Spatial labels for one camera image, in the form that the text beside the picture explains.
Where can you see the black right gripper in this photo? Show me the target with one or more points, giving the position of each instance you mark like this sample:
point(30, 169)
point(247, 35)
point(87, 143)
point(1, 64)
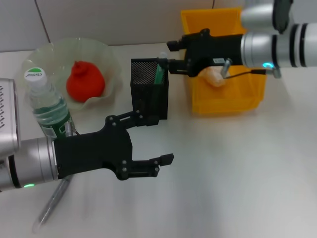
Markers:
point(218, 49)

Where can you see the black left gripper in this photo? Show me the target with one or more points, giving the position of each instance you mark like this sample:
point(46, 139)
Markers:
point(94, 151)

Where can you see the mint green pen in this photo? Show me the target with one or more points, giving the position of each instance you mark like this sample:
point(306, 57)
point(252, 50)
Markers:
point(158, 77)

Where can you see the white paper ball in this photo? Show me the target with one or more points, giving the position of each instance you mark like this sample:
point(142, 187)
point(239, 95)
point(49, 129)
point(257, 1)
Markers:
point(215, 79)

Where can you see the red-orange toy orange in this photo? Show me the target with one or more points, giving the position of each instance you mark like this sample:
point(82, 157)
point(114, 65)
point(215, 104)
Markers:
point(84, 84)

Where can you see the clear water bottle green label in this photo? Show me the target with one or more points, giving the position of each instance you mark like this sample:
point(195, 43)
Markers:
point(47, 104)

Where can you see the silver glitter pen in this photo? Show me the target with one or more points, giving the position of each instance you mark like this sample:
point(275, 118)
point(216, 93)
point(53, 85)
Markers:
point(49, 208)

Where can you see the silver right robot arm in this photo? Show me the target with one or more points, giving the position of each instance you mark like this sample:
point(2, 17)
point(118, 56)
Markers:
point(284, 47)

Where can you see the black mesh pen holder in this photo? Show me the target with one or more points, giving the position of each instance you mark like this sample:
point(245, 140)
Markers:
point(141, 74)

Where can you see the translucent wavy fruit plate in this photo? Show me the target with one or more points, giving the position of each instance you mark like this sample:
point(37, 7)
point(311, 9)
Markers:
point(74, 49)

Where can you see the yellow plastic bin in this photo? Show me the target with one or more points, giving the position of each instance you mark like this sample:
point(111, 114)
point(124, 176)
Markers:
point(223, 99)

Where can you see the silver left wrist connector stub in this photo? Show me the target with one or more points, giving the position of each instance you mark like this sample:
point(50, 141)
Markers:
point(68, 129)

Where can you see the silver wrist connector stub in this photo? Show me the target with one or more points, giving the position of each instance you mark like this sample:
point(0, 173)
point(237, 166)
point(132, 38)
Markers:
point(277, 72)
point(68, 129)

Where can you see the silver right wrist connector stub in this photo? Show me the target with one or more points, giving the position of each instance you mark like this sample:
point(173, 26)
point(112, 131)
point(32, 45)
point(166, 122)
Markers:
point(277, 72)

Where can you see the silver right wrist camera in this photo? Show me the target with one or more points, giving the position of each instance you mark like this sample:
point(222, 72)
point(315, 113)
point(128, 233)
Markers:
point(257, 15)

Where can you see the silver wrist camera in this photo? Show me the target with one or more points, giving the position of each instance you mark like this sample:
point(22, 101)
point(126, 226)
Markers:
point(257, 15)
point(7, 124)

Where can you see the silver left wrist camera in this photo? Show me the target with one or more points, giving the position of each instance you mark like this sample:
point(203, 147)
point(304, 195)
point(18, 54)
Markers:
point(7, 124)

